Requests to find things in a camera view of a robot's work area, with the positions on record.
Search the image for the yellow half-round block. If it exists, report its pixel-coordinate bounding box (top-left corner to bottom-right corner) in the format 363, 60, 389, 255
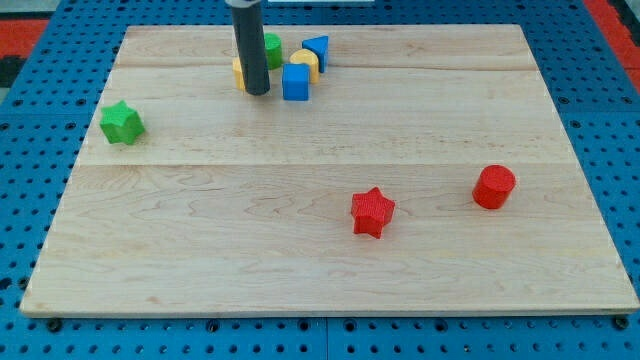
289, 49, 320, 84

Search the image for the blue triangle block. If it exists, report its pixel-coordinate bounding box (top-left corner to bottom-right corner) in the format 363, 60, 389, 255
302, 35, 329, 73

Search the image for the red cylinder block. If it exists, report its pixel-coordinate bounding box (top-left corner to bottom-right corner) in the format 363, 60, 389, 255
472, 164, 517, 210

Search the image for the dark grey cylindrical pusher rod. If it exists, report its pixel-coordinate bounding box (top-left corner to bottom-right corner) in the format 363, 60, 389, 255
225, 0, 270, 96

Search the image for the green cylinder block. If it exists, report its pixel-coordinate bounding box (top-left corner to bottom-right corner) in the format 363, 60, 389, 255
264, 33, 283, 70

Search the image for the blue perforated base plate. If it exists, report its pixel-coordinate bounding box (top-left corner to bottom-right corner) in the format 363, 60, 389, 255
1, 1, 639, 359

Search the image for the yellow block behind rod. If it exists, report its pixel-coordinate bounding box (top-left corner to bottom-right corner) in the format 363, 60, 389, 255
232, 57, 246, 91

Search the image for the red star block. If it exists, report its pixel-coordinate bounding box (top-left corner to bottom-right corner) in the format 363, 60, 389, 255
350, 187, 395, 239

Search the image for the green star block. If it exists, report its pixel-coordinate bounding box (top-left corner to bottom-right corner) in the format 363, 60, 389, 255
99, 100, 145, 145

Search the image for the light wooden board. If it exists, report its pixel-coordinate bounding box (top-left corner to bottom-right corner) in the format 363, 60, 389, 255
20, 24, 639, 319

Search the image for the blue cube block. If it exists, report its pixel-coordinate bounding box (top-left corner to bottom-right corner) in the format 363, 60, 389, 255
281, 64, 310, 101

